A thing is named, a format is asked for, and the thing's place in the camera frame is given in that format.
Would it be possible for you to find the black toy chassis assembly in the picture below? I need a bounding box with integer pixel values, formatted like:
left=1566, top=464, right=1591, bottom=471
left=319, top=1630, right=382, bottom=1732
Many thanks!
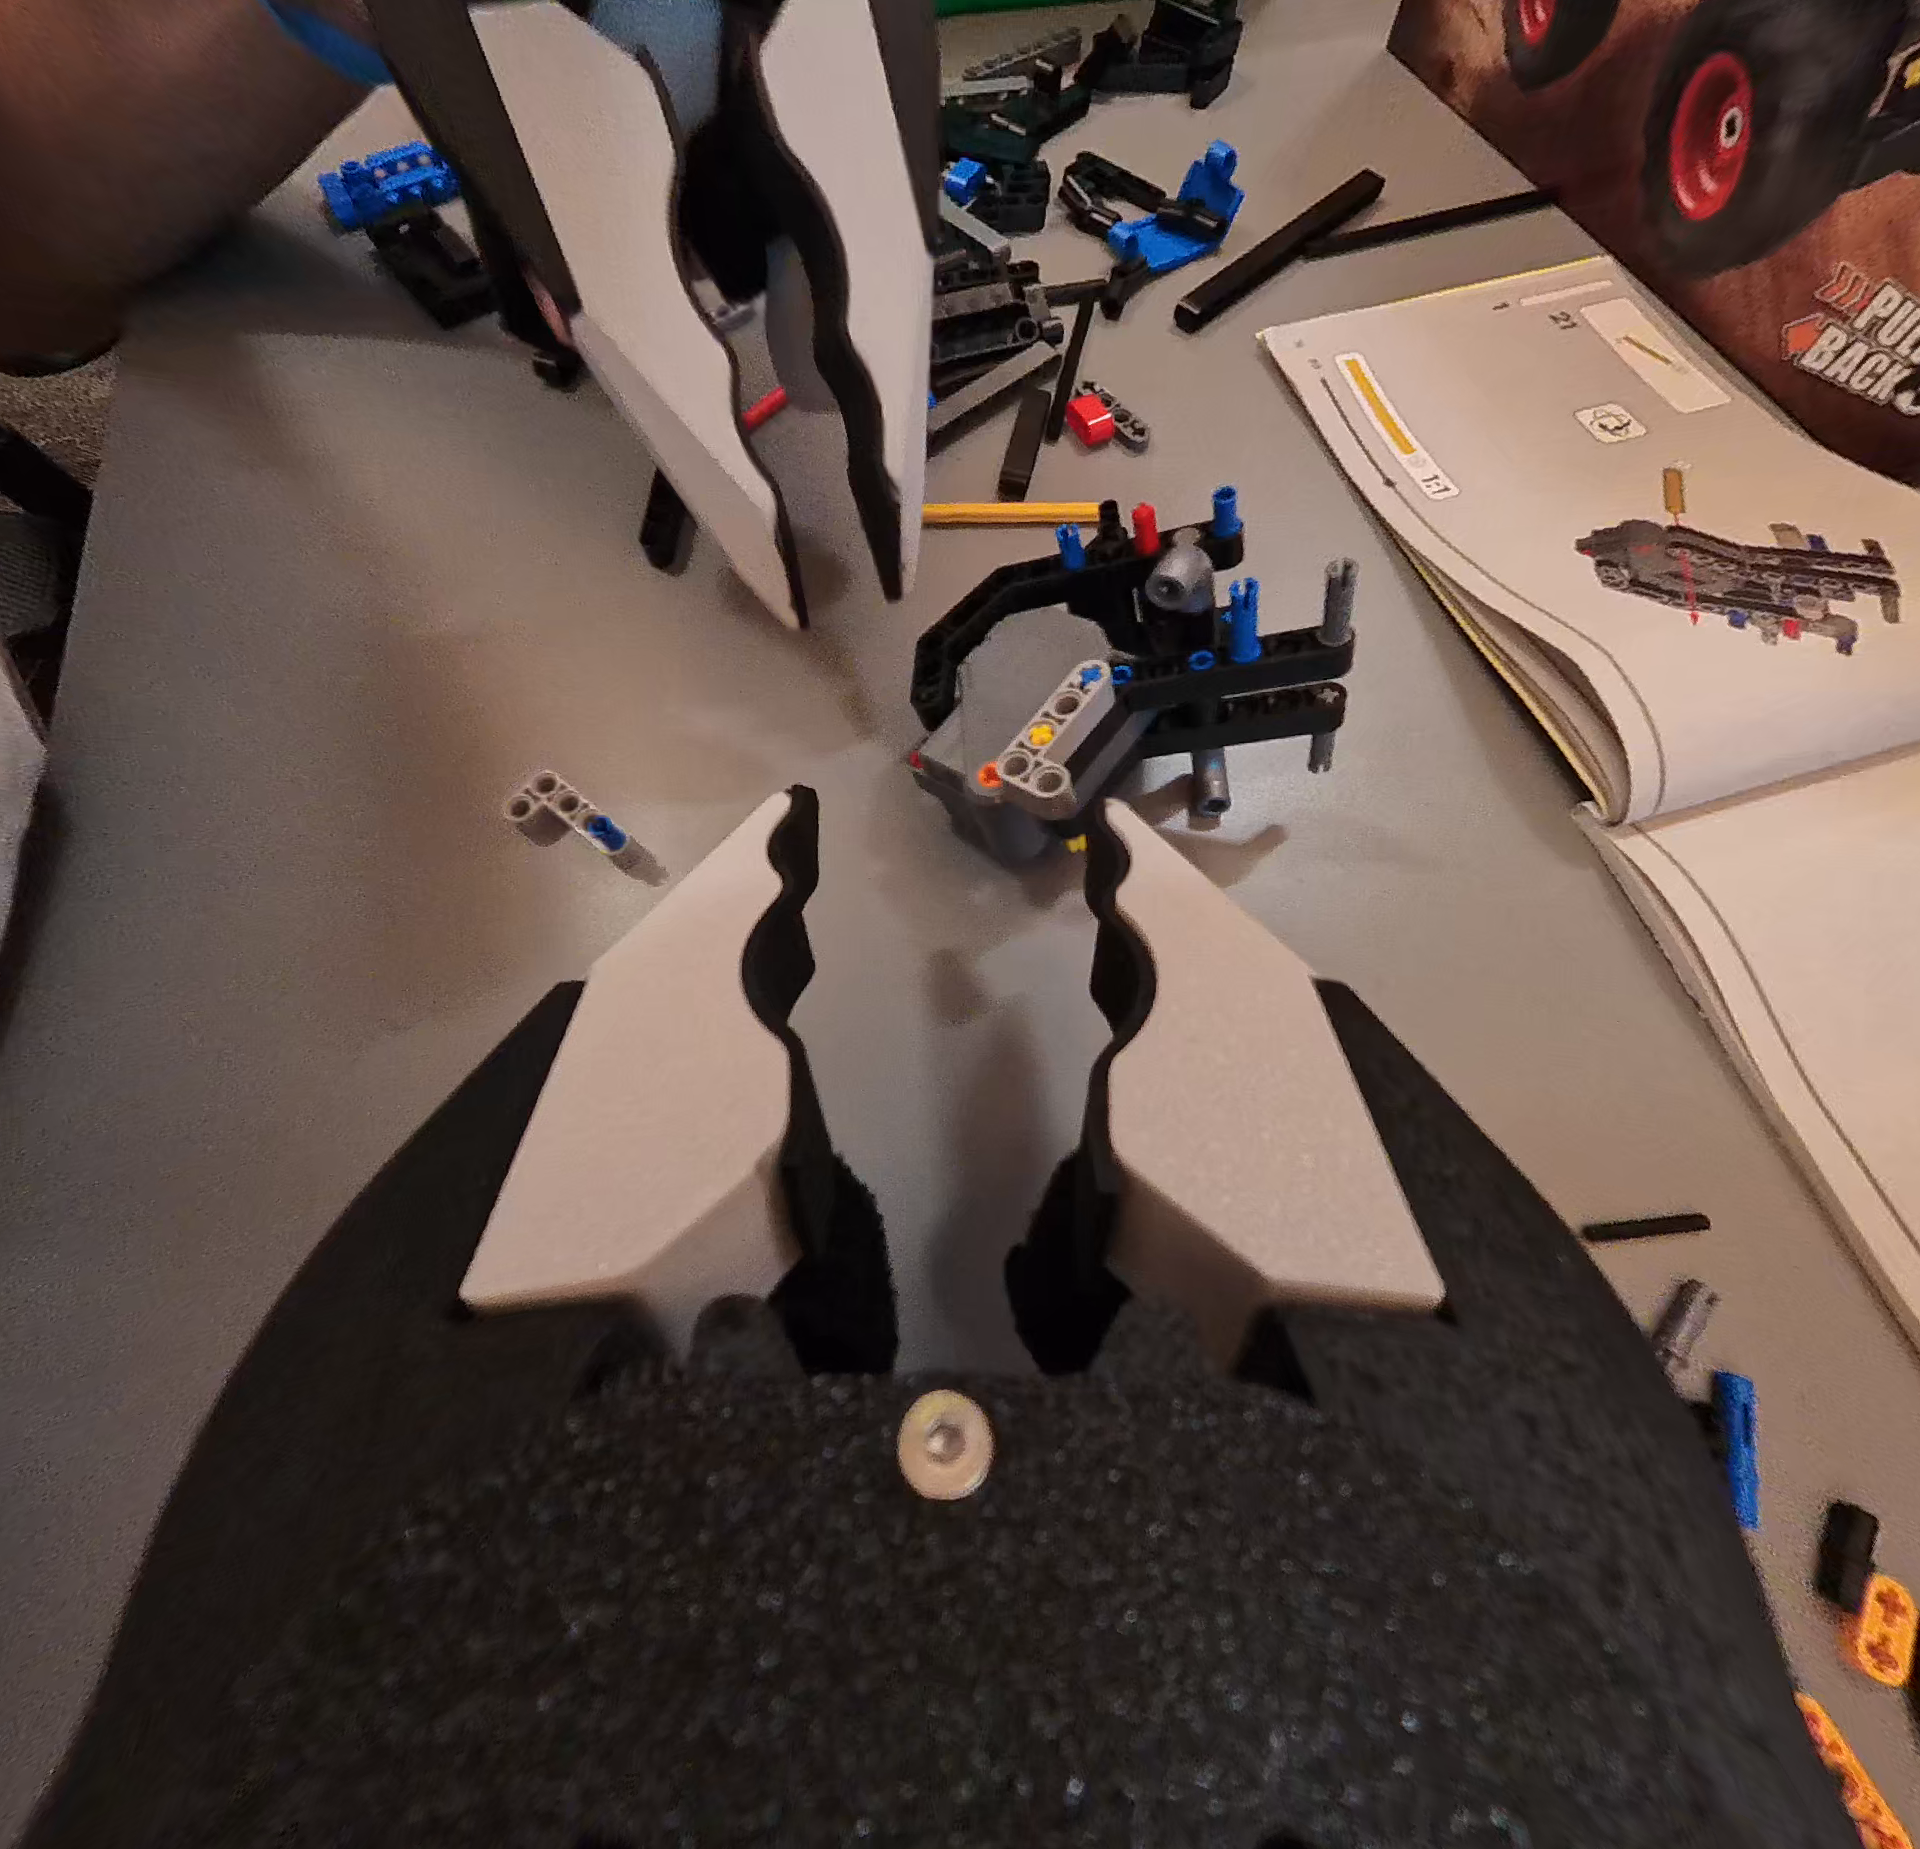
left=902, top=484, right=1359, bottom=868

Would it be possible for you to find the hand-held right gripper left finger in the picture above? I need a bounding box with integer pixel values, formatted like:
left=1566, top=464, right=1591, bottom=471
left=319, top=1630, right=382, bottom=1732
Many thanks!
left=453, top=784, right=824, bottom=1355

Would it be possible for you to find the orange long beam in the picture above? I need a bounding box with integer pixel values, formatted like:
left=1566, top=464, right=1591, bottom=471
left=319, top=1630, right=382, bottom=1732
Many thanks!
left=1792, top=1687, right=1920, bottom=1849

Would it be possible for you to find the monster truck set box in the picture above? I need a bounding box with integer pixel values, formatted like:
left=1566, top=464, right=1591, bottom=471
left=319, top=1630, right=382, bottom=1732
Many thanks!
left=1386, top=0, right=1920, bottom=489

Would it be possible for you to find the long black beam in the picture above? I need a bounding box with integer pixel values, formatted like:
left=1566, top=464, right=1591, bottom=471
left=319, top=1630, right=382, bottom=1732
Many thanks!
left=1174, top=167, right=1389, bottom=336

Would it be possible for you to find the instruction booklet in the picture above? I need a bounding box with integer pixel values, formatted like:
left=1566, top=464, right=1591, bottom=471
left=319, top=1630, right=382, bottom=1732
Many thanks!
left=1257, top=257, right=1920, bottom=1347

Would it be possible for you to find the blue thin beam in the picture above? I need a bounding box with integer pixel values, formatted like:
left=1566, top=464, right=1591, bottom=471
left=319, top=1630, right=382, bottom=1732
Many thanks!
left=1707, top=1370, right=1764, bottom=1532

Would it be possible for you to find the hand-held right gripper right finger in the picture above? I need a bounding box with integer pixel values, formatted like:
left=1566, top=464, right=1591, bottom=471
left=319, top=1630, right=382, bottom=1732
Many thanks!
left=1083, top=803, right=1452, bottom=1368

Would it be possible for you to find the grey axle connector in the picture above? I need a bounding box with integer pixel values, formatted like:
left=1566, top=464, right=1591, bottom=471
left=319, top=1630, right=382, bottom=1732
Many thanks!
left=1645, top=1276, right=1724, bottom=1381

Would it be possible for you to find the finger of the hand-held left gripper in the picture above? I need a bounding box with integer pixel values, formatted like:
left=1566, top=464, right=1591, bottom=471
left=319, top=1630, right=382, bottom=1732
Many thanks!
left=755, top=0, right=939, bottom=603
left=470, top=0, right=814, bottom=633

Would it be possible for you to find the pile of loose brick pieces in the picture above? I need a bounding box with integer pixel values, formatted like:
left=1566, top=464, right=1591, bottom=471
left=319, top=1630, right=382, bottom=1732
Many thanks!
left=317, top=0, right=1247, bottom=508

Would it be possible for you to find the grey angled beam blue pin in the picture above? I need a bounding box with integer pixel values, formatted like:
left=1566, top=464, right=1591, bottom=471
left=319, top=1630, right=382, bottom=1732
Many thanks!
left=505, top=770, right=668, bottom=887

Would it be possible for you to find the person's left forearm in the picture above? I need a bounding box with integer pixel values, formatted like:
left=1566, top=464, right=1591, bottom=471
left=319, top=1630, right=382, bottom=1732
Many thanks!
left=0, top=0, right=398, bottom=365

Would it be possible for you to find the blue wristband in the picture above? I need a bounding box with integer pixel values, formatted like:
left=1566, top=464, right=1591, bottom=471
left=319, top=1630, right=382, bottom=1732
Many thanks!
left=203, top=0, right=396, bottom=89

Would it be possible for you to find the orange short beam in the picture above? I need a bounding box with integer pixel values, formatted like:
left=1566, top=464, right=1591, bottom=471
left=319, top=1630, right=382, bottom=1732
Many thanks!
left=1842, top=1566, right=1920, bottom=1690

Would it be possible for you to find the thin black rod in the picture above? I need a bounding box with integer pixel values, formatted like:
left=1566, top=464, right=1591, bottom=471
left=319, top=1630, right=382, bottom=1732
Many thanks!
left=1305, top=189, right=1561, bottom=260

